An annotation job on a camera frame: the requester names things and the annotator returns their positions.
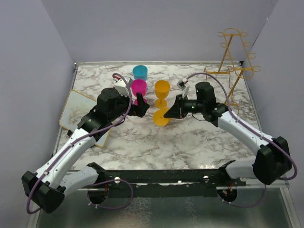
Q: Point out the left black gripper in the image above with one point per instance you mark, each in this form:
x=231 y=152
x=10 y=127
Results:
x=139 y=110

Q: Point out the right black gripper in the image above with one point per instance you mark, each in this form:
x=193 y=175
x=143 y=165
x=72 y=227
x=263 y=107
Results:
x=177 y=110

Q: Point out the yellow wine glass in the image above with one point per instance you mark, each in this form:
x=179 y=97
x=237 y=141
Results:
x=162 y=89
x=159 y=119

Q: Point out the pink plastic wine glass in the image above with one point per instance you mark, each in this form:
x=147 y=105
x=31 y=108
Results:
x=139 y=86

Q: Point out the yellow wine glass front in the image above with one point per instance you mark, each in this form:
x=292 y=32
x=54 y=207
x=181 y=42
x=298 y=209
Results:
x=162 y=89

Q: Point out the blue plastic wine glass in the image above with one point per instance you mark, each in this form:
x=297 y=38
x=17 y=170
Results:
x=140 y=72

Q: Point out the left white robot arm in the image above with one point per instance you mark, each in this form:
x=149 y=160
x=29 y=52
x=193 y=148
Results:
x=50 y=184

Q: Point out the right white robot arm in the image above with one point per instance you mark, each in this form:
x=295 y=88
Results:
x=271 y=160

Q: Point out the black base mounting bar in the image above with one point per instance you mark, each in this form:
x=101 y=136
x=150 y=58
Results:
x=172 y=183

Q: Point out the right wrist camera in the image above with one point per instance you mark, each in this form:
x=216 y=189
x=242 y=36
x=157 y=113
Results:
x=182 y=84

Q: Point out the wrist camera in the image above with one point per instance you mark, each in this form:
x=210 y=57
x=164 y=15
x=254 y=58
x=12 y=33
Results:
x=120 y=85
x=182 y=84

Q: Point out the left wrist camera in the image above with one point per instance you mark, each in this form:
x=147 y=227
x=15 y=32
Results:
x=120 y=85

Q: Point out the small whiteboard wooden frame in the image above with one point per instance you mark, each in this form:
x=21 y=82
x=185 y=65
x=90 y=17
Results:
x=76 y=106

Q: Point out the gold wire glass rack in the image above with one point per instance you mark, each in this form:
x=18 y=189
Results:
x=230 y=67

